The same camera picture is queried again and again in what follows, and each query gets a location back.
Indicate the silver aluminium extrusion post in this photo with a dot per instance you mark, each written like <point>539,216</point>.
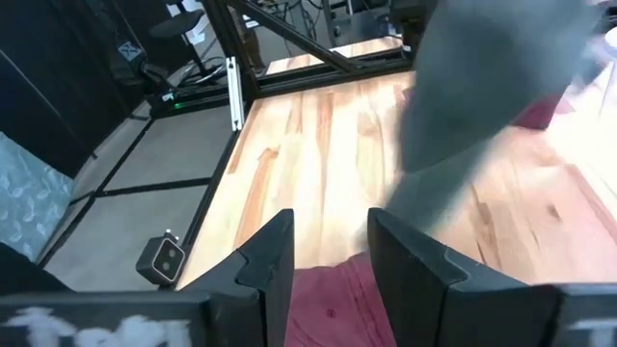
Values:
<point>235,96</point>

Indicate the blue leaf-patterned cloth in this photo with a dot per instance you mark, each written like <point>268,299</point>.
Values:
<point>29,202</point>

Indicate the black office stool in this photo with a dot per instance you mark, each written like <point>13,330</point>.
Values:
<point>176,24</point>

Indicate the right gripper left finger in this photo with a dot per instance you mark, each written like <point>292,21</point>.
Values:
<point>260,289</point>

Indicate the black aluminium table frame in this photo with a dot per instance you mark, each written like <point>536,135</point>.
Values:
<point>308,79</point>

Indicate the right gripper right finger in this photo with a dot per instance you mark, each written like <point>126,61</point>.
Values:
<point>424,299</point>

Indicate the small black table camera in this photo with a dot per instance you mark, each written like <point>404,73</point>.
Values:
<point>161,260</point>

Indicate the green baseball cap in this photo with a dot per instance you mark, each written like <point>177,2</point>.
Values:
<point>482,72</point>

